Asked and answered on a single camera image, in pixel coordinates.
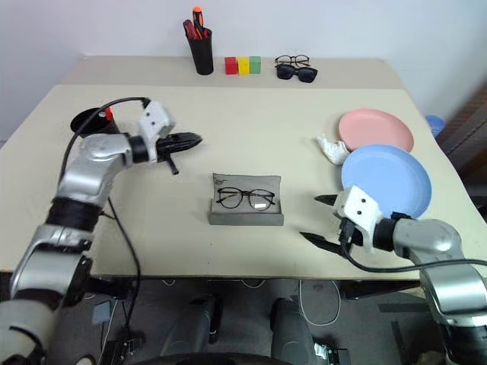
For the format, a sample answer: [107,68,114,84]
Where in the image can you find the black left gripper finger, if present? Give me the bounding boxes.
[166,131,203,145]
[162,141,202,154]

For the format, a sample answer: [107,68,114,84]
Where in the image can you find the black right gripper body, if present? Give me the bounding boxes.
[337,217,363,250]

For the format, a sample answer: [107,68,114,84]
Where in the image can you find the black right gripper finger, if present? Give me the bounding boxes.
[298,231,352,257]
[313,194,339,208]

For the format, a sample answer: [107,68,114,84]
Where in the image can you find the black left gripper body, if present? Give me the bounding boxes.
[154,131,176,162]

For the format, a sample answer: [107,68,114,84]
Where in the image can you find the tortoiseshell round eyeglasses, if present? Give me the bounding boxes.
[216,186,276,211]

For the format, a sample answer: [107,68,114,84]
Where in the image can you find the crumpled white tissue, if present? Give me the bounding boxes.
[316,133,350,165]

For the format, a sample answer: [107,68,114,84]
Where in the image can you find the blue plastic plate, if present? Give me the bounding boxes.
[340,144,433,220]

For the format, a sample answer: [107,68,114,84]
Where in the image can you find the wide black round cup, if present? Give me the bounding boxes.
[70,107,119,135]

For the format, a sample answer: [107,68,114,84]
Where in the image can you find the tall black pen holder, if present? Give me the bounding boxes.
[189,27,215,76]

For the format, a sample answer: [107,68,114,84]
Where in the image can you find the grey open glasses case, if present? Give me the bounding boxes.
[208,173,285,226]

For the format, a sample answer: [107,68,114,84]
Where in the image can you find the pink plastic plate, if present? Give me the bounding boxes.
[338,108,415,152]

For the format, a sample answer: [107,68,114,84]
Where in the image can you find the dark rounded leg shape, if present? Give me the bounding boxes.
[269,297,317,365]
[161,294,224,359]

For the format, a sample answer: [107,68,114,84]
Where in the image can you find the black sunglasses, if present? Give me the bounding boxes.
[275,64,319,84]

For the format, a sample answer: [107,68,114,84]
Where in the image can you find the thin dark-rimmed eyeglasses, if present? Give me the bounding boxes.
[274,54,310,66]

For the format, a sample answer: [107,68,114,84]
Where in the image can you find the blue round container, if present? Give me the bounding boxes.
[425,115,445,138]

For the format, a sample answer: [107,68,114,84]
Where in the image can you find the dark cabinet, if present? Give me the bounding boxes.
[443,87,487,214]

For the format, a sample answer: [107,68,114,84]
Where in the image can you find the small grey box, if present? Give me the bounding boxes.
[92,301,112,325]

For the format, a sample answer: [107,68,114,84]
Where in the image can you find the black floor device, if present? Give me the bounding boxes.
[101,329,146,365]

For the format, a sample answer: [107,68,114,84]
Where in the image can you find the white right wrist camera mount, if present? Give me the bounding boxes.
[333,185,384,254]

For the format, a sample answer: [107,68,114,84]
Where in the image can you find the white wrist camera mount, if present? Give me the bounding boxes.
[137,100,177,163]
[333,185,384,254]

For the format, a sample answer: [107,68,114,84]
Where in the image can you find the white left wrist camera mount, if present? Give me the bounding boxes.
[137,100,177,163]

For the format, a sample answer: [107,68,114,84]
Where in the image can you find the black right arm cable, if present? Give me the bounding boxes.
[339,227,487,274]

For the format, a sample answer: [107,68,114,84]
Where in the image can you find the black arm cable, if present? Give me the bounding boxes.
[59,97,153,335]
[339,227,487,274]

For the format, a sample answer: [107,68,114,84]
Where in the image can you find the white floor cable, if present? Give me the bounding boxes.
[298,279,342,327]

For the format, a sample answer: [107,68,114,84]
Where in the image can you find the black table frame bar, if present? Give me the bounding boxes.
[340,280,424,302]

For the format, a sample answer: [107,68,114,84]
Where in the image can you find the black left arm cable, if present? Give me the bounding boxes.
[59,97,153,335]

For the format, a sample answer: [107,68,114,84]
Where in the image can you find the orange black handled screwdriver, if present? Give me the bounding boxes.
[192,5,205,36]

